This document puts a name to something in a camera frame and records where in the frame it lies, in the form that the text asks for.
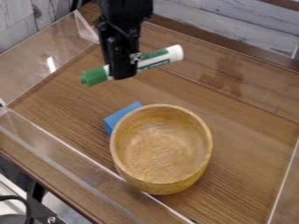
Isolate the black metal table frame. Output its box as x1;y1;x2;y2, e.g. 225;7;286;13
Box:
27;182;67;224

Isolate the blue rectangular block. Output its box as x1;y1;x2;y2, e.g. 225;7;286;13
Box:
103;101;143;136

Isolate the brown wooden bowl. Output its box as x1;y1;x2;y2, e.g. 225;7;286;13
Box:
110;104;214;195

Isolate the black cable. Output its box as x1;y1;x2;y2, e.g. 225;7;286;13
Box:
0;194;36;224

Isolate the green and white marker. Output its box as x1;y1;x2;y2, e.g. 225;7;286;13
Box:
79;45;183;87

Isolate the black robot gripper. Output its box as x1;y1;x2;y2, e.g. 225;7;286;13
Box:
97;0;154;80

